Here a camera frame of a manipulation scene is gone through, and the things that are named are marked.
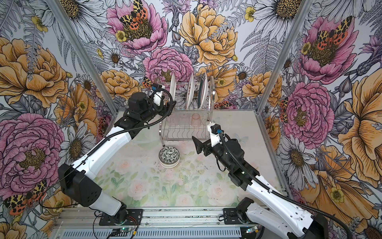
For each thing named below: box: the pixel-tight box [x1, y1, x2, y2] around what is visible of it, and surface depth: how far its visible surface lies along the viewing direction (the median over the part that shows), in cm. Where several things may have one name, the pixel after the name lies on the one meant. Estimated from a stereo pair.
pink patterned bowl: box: [158, 146, 181, 164], surface depth 91 cm
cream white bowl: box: [159, 158, 180, 169], surface depth 87 cm
